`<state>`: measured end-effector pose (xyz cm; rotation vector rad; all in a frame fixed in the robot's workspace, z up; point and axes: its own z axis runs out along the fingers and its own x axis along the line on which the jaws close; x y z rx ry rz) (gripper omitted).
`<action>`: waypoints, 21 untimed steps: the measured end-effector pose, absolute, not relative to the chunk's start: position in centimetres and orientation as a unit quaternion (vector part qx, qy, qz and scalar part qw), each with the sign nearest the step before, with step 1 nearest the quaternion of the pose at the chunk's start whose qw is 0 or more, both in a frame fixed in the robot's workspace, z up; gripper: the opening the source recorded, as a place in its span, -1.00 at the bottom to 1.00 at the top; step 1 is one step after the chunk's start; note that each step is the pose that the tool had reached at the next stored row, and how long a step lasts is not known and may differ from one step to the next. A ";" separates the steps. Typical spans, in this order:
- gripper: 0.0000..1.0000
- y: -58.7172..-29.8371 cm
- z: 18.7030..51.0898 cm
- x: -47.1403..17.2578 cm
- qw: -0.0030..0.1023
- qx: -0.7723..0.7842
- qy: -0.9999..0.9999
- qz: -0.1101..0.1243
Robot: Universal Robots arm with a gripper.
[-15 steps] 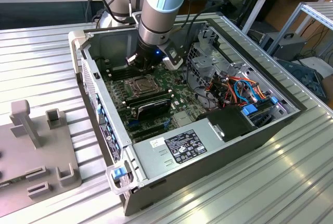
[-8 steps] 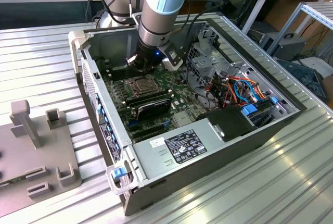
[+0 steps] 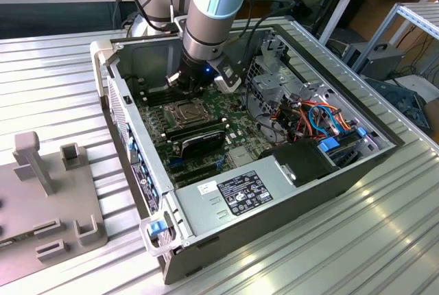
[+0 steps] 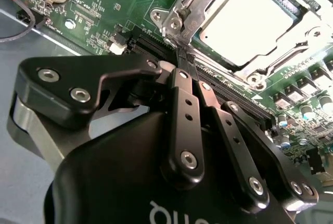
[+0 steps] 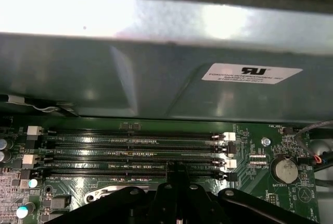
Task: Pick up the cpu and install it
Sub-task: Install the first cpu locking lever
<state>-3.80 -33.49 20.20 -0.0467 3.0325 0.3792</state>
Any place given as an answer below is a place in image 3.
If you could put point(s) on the green RAM stick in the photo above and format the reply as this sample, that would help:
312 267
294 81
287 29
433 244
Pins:
192 129
17 239

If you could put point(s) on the green motherboard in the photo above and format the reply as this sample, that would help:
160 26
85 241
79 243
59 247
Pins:
240 127

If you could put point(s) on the CPU socket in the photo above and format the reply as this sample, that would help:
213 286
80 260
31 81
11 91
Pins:
178 125

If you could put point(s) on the open PC case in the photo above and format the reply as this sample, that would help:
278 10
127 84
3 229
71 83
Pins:
274 226

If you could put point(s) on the silver CPU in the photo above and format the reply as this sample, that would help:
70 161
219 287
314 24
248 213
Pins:
188 113

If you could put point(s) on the blue disk carrier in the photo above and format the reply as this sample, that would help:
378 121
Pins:
328 145
361 132

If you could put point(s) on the dark teal panel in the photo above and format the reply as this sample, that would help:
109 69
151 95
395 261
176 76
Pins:
391 94

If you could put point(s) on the silver finned heatsink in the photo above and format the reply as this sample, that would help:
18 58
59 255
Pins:
241 157

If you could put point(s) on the white clipped RAM slot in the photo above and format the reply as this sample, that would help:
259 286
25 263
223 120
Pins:
157 91
161 96

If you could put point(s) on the black plastic shroud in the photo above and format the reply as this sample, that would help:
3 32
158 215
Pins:
302 163

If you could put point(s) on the silver drive cage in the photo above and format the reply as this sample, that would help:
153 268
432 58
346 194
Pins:
271 80

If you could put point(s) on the graphics card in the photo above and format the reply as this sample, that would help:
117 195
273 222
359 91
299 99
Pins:
202 144

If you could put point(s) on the black RAM slot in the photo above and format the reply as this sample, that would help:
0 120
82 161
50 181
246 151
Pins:
164 99
159 93

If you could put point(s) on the blue expansion slot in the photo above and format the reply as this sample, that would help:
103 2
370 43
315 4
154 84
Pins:
175 163

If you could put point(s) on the blue case latch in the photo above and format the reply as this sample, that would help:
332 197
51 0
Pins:
153 229

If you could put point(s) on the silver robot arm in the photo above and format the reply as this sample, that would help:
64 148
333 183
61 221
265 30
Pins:
205 34

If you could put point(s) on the aluminium frame shelf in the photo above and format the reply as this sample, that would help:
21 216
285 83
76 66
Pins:
420 20

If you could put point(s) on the black expansion slot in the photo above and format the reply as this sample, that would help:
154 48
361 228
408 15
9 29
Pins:
200 178
195 171

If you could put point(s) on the grey power supply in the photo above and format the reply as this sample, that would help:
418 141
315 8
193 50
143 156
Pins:
202 216

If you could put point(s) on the grey parts rack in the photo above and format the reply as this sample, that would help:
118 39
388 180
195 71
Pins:
51 212

